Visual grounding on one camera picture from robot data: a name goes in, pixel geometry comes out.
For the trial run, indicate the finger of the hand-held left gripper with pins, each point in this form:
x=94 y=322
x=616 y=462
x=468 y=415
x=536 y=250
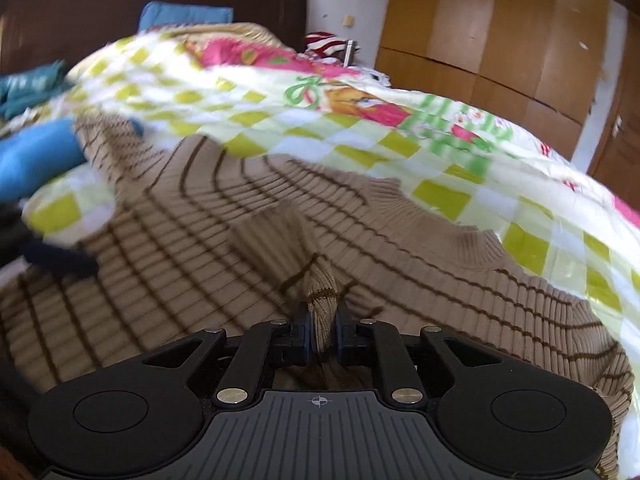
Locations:
x=60 y=260

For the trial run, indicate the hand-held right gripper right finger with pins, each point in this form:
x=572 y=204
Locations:
x=342 y=336

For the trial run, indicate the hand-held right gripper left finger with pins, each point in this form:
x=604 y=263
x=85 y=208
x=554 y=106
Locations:
x=306 y=336

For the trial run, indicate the beige brown-striped knit sweater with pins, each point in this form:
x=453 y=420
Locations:
x=200 y=235

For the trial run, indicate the blue knit garment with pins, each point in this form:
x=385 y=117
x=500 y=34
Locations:
x=35 y=157

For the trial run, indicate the teal cloth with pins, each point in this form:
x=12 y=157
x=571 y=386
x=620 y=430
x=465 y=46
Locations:
x=25 y=85

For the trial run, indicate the blue pillow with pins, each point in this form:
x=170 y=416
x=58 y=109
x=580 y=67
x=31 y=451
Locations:
x=185 y=15

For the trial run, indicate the metal bar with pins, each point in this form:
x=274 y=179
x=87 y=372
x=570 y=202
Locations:
x=350 y=52

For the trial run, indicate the red white striped pillow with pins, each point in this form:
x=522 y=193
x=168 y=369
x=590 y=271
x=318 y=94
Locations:
x=325 y=42

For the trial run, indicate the wooden door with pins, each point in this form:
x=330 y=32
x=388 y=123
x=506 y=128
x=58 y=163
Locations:
x=620 y=160

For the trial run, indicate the wooden wardrobe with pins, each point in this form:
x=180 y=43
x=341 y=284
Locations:
x=500 y=25

